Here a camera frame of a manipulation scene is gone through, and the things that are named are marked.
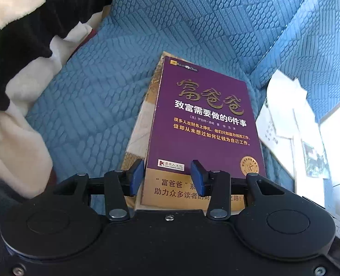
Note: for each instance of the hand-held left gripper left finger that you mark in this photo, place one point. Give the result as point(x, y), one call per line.
point(137, 176)

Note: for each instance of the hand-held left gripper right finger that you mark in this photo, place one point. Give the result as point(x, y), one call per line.
point(197, 178)

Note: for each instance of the purple book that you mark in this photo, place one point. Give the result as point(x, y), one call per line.
point(201, 115)

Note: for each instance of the tan illustrated book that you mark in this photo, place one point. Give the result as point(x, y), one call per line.
point(147, 106)

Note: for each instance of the colourful photo cover notebook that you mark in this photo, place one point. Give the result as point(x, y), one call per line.
point(313, 161)

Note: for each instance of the blue textured sofa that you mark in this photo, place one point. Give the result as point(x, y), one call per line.
point(158, 20)

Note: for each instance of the red black striped blanket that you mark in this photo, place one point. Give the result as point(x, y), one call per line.
point(29, 34)

